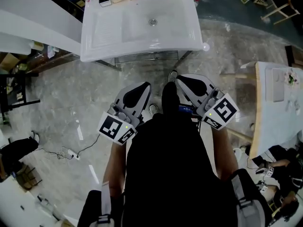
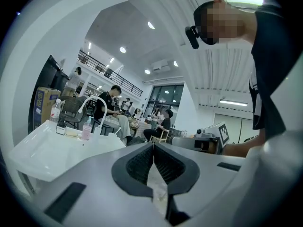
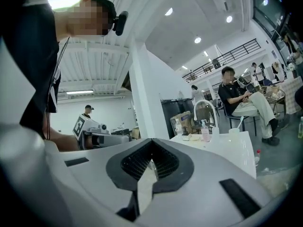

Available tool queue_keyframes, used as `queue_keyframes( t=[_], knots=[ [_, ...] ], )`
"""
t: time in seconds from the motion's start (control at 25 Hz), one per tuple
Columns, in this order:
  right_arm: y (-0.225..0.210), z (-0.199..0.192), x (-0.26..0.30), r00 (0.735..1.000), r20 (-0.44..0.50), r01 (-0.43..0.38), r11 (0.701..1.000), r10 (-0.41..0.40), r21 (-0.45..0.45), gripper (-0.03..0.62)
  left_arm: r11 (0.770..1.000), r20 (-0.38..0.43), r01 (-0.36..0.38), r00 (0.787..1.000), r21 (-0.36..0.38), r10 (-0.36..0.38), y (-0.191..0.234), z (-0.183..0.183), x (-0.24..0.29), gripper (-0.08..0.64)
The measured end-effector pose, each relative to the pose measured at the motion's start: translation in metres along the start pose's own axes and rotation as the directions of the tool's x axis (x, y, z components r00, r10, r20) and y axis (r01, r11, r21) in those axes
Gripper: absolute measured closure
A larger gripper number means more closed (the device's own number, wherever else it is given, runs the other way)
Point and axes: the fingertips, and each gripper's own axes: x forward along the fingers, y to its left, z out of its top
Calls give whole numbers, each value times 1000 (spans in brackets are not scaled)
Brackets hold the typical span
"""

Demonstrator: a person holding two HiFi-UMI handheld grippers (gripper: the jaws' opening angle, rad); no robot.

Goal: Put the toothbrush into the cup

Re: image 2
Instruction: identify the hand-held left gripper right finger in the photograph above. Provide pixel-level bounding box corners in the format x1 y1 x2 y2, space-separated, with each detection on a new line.
153 142 246 227

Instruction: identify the cardboard box with blue print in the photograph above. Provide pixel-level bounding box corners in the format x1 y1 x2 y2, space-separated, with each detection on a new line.
33 87 62 130

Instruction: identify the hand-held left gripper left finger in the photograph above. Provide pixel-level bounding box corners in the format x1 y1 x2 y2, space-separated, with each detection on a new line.
30 142 167 227

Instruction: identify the person's head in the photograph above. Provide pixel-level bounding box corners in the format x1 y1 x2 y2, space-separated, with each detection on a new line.
193 0 258 46

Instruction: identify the black balcony railing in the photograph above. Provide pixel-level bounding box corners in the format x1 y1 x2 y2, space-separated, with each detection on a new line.
77 49 144 98

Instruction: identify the ceiling air conditioner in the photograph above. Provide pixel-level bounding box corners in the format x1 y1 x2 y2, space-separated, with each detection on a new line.
151 59 171 72

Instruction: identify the black head camera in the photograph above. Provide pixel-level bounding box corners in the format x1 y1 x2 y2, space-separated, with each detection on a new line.
184 26 202 50

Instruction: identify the long tube light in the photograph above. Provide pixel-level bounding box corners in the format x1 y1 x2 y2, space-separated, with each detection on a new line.
218 99 249 107

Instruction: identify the person's black clothing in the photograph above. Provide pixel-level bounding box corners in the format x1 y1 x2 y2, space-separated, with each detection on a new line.
248 4 296 138

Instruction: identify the white gooseneck faucet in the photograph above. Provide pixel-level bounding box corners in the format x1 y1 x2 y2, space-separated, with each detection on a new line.
78 96 107 138

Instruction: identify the pink pump bottle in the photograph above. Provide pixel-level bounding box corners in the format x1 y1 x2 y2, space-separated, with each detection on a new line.
81 115 93 141

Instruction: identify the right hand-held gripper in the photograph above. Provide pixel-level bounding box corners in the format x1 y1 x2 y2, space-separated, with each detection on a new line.
171 122 231 155

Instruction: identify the white sink basin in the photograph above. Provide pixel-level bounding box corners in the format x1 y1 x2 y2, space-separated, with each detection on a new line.
9 119 128 182

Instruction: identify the red label water bottle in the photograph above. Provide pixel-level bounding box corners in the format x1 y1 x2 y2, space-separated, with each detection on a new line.
49 98 62 125

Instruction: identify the person's right forearm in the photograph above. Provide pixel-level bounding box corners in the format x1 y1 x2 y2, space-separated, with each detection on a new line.
222 133 269 158

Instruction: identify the metal sink stand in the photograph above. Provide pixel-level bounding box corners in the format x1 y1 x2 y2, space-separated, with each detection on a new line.
17 170 36 197

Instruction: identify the dark wicker chair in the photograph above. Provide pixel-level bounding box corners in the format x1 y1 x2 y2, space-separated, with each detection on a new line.
58 96 84 130

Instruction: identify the light wooden chair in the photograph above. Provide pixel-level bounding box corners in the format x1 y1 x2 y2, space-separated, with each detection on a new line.
150 128 170 144

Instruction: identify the glass entrance door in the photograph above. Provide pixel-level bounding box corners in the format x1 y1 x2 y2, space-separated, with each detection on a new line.
143 85 185 128

